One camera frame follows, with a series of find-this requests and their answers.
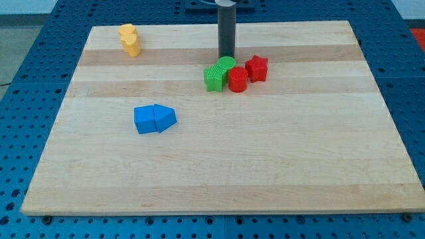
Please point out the green star block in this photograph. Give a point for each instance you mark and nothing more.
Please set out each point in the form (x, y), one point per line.
(214, 78)

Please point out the blue pentagon block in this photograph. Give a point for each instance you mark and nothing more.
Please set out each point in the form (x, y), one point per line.
(164, 117)

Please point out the red cylinder block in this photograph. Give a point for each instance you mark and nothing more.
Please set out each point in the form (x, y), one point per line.
(237, 79)

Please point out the green cylinder block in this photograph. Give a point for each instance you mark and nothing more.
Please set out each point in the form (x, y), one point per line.
(225, 63)

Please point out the blue cube block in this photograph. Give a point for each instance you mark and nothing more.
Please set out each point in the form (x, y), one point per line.
(144, 119)

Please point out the red star block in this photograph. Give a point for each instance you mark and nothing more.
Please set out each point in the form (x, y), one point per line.
(257, 68)

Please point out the wooden board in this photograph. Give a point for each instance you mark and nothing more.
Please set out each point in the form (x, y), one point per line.
(315, 138)

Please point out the yellow heart block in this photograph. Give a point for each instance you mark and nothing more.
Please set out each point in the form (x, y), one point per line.
(130, 44)

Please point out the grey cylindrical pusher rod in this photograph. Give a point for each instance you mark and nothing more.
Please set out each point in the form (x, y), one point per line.
(226, 27)

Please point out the yellow hexagon block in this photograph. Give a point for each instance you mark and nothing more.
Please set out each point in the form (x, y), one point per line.
(128, 33)

